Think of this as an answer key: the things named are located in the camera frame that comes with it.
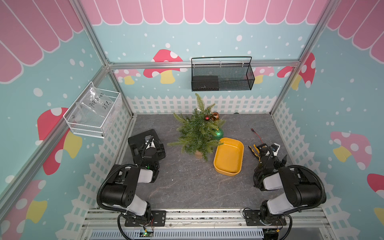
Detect green glitter ball ornament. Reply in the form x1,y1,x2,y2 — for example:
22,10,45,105
216,129,224,139

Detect brown shiny ball ornament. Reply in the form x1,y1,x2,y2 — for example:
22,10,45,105
211,112,220,121

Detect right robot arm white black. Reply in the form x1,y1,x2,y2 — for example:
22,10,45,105
253,147,327,225

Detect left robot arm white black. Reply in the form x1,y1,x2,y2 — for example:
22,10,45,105
97,135,161,227

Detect small green christmas tree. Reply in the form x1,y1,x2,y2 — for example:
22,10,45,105
167,94,226,162

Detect yellow black pliers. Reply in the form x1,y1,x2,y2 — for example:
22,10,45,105
248,144,269,162

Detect black plastic case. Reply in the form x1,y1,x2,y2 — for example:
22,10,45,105
128,129,166,167

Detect yellow oval tray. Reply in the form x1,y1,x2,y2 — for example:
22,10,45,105
214,138,244,177

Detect green circuit board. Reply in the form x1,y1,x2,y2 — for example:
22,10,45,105
140,229,154,238

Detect clear plastic bag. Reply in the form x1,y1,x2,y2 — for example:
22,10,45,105
74,87,122,128

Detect black box in basket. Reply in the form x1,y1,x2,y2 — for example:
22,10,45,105
192,76,219,92

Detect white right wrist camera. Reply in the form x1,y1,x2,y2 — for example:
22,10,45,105
268,143,281,157

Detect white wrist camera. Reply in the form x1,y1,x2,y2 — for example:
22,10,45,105
268,143,281,157
145,135,156,149

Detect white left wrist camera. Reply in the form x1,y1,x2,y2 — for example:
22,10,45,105
145,135,156,149

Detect red black cable with plug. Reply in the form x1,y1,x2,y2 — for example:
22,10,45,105
250,128,265,144

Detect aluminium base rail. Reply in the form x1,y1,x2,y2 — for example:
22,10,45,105
77,208,337,240

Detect black wire mesh basket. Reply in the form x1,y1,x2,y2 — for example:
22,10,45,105
191,56,255,92

